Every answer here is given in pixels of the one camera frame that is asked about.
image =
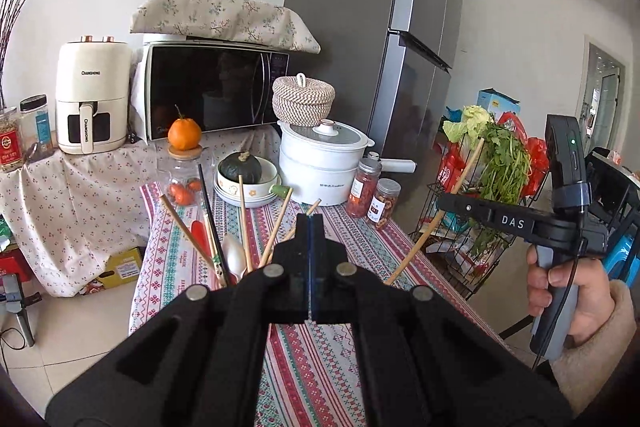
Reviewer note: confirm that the grey handheld device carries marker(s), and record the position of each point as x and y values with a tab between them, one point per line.
20	312

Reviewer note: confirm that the patterned striped tablecloth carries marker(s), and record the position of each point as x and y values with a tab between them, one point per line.
310	357

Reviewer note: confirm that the small tangerine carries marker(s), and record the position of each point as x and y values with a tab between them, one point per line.
195	183
180	194

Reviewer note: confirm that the jar of dried fruit slices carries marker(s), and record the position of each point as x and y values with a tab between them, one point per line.
382	204

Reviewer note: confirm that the jar of red dried fruit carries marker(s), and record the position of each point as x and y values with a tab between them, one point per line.
364	192

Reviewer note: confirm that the blue snack packet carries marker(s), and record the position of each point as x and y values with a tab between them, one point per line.
455	223

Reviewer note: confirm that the black metal chair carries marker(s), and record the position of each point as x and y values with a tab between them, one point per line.
610	177

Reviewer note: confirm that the red box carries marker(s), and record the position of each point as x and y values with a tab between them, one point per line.
9	266

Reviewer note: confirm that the blue and white box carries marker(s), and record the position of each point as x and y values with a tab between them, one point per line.
492	102

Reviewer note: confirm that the floral cover cloth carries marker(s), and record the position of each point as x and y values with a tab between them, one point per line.
225	14

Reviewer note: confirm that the microwave oven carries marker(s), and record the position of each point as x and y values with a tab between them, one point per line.
210	87

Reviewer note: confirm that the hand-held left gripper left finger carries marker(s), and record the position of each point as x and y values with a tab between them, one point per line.
302	267

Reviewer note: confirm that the large orange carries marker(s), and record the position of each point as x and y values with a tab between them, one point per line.
184	134

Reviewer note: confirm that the leafy green herbs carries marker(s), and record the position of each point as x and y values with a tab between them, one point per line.
505	162

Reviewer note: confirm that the glass door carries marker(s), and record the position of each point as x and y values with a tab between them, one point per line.
600	82

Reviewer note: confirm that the wooden chopstick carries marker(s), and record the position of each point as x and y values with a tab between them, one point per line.
243	222
305	218
277	224

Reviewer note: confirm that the dark green pumpkin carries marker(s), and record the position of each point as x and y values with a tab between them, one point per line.
240	167

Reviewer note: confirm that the cream air fryer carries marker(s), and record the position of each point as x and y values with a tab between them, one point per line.
92	82

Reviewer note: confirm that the grey refrigerator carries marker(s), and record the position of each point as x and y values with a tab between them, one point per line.
350	32

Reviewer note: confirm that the glass jar with wooden lid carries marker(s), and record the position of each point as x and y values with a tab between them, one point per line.
172	167

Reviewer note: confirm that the white plastic spoon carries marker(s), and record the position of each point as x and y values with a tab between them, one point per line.
235	254

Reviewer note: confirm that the small-flower print cloth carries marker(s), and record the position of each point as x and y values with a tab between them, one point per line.
75	207

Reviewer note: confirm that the person's right hand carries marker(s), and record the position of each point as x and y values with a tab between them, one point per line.
592	302

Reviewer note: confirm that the woven lidded basket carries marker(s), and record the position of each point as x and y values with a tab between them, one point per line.
302	102

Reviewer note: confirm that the black chopstick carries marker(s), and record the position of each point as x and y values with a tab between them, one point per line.
209	207

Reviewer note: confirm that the white electric cooking pot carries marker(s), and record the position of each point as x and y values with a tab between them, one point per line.
320	172

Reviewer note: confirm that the yellow cardboard box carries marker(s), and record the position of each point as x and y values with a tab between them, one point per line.
120	267

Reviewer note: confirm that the blue plastic stool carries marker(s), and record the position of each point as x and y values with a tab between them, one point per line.
622	257

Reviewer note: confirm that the dried branches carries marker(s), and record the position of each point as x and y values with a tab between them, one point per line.
2	82

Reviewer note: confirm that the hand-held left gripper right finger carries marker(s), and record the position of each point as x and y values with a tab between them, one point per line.
322	277

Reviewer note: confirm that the red packets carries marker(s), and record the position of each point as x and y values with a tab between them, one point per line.
452	172

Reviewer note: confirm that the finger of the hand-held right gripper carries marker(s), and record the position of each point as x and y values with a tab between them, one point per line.
465	209

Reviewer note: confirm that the napa cabbage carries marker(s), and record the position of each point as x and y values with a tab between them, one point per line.
472	119

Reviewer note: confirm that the long bamboo chopstick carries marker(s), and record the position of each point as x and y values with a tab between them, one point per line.
184	229
403	262

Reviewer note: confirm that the red plastic bag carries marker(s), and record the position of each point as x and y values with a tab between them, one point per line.
537	162

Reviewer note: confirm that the person's right forearm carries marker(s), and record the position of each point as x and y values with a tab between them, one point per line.
600	372

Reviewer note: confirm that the blue label jar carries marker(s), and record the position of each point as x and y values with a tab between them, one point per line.
35	127

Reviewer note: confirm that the blue plastic bag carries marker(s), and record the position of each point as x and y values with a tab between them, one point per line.
452	113

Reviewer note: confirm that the bamboo chopstick pair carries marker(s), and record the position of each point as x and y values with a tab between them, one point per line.
218	264

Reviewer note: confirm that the red label jar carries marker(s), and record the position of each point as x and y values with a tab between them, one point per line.
10	142

